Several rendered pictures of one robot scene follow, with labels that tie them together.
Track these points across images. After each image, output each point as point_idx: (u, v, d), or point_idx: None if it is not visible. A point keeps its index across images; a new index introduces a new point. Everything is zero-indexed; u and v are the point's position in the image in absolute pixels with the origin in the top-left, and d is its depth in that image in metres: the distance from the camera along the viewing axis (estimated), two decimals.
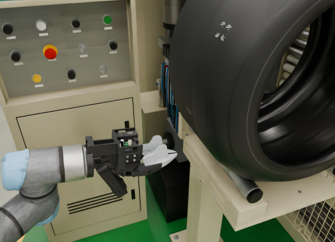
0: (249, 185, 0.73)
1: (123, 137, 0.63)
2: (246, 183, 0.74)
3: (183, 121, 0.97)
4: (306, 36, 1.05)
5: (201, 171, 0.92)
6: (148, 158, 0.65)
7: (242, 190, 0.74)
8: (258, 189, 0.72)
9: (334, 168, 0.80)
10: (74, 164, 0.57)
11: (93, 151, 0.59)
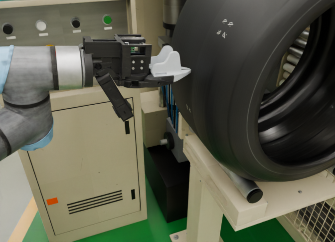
0: (251, 185, 0.73)
1: (128, 41, 0.53)
2: (247, 182, 0.74)
3: (183, 121, 0.97)
4: (306, 36, 1.05)
5: (201, 171, 0.92)
6: (157, 68, 0.54)
7: (242, 189, 0.74)
8: (259, 189, 0.72)
9: (333, 169, 0.80)
10: (69, 62, 0.47)
11: (92, 50, 0.49)
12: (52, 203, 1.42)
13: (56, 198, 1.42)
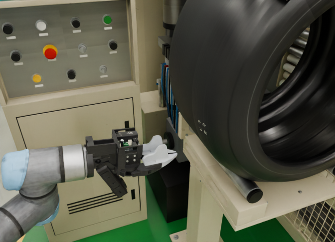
0: None
1: (123, 137, 0.63)
2: None
3: (183, 121, 0.97)
4: (306, 36, 1.05)
5: (201, 171, 0.92)
6: (148, 158, 0.65)
7: None
8: (249, 202, 0.74)
9: None
10: (74, 164, 0.57)
11: (93, 151, 0.59)
12: None
13: None
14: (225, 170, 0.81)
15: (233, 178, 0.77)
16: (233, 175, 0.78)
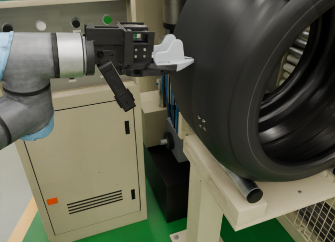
0: None
1: (130, 29, 0.52)
2: None
3: (183, 121, 0.97)
4: (306, 36, 1.05)
5: (201, 171, 0.92)
6: (160, 56, 0.53)
7: None
8: (249, 202, 0.74)
9: None
10: (70, 49, 0.46)
11: (94, 37, 0.48)
12: (52, 203, 1.42)
13: (56, 198, 1.42)
14: (225, 170, 0.81)
15: (233, 178, 0.77)
16: (233, 175, 0.78)
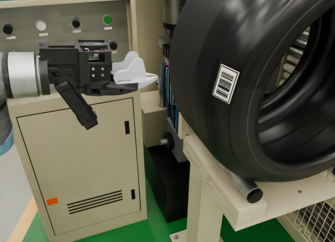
0: (251, 184, 0.73)
1: (89, 47, 0.51)
2: (248, 182, 0.74)
3: (183, 121, 0.97)
4: (306, 36, 1.05)
5: (201, 171, 0.92)
6: (120, 75, 0.52)
7: (243, 188, 0.74)
8: (260, 189, 0.73)
9: (333, 171, 0.81)
10: (21, 70, 0.45)
11: (48, 57, 0.47)
12: (52, 203, 1.42)
13: (56, 198, 1.42)
14: None
15: None
16: None
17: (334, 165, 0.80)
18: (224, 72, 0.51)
